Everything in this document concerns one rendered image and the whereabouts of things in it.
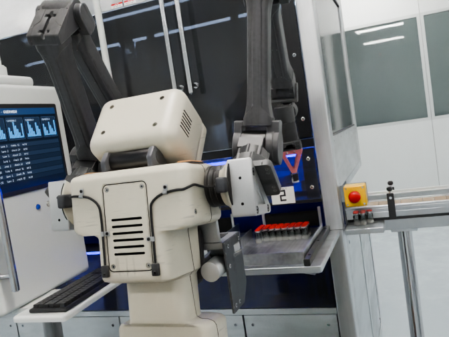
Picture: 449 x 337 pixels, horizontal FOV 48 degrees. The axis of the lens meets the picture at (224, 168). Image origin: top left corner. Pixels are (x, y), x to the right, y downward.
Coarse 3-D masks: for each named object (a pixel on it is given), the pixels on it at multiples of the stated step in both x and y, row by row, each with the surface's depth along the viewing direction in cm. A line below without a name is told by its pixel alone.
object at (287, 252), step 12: (252, 240) 178; (276, 240) 172; (288, 240) 170; (300, 240) 167; (312, 240) 154; (252, 252) 161; (264, 252) 159; (276, 252) 157; (288, 252) 142; (300, 252) 141; (252, 264) 146; (264, 264) 145; (276, 264) 144; (288, 264) 143
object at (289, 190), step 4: (284, 188) 179; (288, 188) 178; (292, 188) 178; (288, 192) 178; (292, 192) 178; (272, 196) 181; (276, 196) 180; (288, 196) 179; (292, 196) 178; (272, 200) 181; (276, 200) 180; (280, 200) 180; (288, 200) 179; (292, 200) 178; (276, 204) 180
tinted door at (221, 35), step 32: (192, 0) 182; (224, 0) 178; (192, 32) 184; (224, 32) 180; (192, 64) 186; (224, 64) 181; (192, 96) 187; (224, 96) 183; (224, 128) 185; (256, 128) 181
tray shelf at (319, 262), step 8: (312, 232) 177; (336, 232) 172; (328, 240) 163; (336, 240) 167; (320, 248) 155; (328, 248) 153; (320, 256) 146; (328, 256) 149; (296, 264) 142; (312, 264) 139; (320, 264) 138; (248, 272) 144; (256, 272) 144; (264, 272) 143; (272, 272) 142; (280, 272) 141; (288, 272) 140; (296, 272) 140; (304, 272) 139; (312, 272) 138; (320, 272) 137
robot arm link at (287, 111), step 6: (276, 108) 148; (282, 108) 147; (288, 108) 147; (276, 114) 149; (282, 114) 147; (288, 114) 147; (294, 114) 149; (282, 120) 148; (288, 120) 147; (294, 120) 148
